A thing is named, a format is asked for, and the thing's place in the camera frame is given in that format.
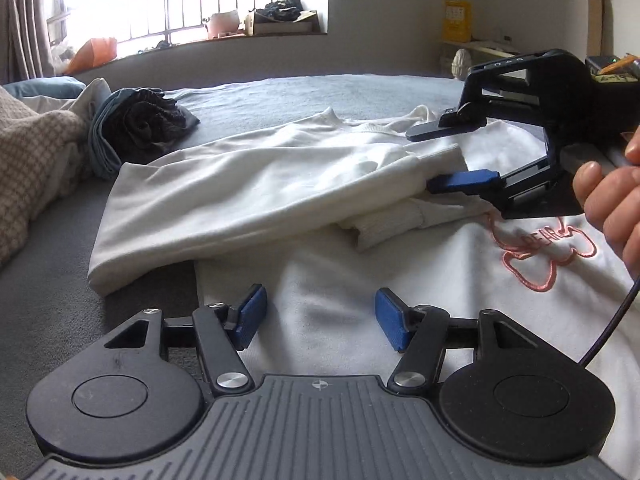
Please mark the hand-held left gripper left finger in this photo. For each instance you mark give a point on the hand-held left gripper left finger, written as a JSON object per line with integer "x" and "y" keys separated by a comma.
{"x": 250, "y": 317}

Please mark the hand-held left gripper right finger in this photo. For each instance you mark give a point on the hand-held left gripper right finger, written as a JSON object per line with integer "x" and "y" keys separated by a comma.
{"x": 392, "y": 317}

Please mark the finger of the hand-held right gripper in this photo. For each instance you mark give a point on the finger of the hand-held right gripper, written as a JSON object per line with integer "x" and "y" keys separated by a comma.
{"x": 430, "y": 131}
{"x": 465, "y": 181}

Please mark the white sweatshirt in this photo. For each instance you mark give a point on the white sweatshirt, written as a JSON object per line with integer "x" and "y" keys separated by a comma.
{"x": 310, "y": 180}

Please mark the person's right hand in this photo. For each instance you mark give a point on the person's right hand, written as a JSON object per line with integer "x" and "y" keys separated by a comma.
{"x": 620, "y": 210}

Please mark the cream bedpost finial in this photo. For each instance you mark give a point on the cream bedpost finial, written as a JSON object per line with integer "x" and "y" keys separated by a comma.
{"x": 462, "y": 62}

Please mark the long cardboard piece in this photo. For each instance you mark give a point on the long cardboard piece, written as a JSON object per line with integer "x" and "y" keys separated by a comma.
{"x": 595, "y": 15}

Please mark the white wooden shelf unit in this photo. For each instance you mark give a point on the white wooden shelf unit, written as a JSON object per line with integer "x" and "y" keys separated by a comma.
{"x": 492, "y": 50}

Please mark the yellow box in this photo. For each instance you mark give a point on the yellow box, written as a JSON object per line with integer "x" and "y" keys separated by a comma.
{"x": 457, "y": 20}

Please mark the open cardboard box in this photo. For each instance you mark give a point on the open cardboard box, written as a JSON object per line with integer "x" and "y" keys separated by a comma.
{"x": 307, "y": 24}

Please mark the black bag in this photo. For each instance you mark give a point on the black bag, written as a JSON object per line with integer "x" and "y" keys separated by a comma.
{"x": 282, "y": 9}

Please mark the black garment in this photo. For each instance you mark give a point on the black garment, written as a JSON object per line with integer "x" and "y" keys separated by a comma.
{"x": 150, "y": 120}

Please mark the blue-grey garment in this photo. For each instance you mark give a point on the blue-grey garment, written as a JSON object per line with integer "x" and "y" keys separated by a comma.
{"x": 102, "y": 145}

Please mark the beige checkered blanket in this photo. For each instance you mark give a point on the beige checkered blanket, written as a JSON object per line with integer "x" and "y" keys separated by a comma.
{"x": 35, "y": 160}

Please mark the orange bag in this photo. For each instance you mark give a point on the orange bag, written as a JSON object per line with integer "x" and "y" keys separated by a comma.
{"x": 95, "y": 52}

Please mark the blue pillow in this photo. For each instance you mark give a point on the blue pillow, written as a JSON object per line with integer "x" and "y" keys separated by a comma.
{"x": 45, "y": 86}

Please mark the pink curtain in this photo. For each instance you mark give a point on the pink curtain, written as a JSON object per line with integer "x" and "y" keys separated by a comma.
{"x": 25, "y": 20}

